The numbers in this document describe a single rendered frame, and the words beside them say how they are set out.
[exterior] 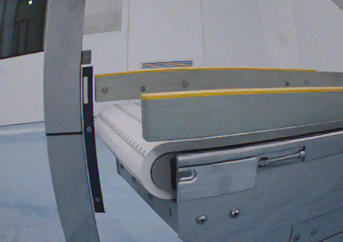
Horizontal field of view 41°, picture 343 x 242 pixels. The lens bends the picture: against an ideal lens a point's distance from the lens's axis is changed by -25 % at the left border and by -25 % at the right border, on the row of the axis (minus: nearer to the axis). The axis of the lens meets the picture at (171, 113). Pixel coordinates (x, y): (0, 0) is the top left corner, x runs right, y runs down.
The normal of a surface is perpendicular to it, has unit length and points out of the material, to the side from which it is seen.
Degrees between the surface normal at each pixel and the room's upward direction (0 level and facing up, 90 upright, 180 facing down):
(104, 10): 90
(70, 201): 90
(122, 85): 90
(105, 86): 90
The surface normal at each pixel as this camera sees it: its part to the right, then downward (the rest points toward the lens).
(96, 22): 0.40, 0.11
